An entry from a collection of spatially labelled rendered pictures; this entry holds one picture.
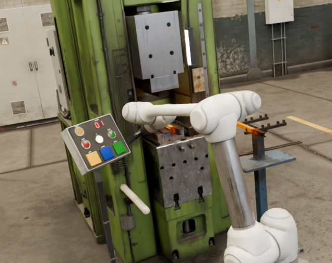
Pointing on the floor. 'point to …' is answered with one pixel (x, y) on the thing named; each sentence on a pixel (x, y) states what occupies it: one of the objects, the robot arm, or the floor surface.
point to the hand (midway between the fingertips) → (130, 140)
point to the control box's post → (104, 214)
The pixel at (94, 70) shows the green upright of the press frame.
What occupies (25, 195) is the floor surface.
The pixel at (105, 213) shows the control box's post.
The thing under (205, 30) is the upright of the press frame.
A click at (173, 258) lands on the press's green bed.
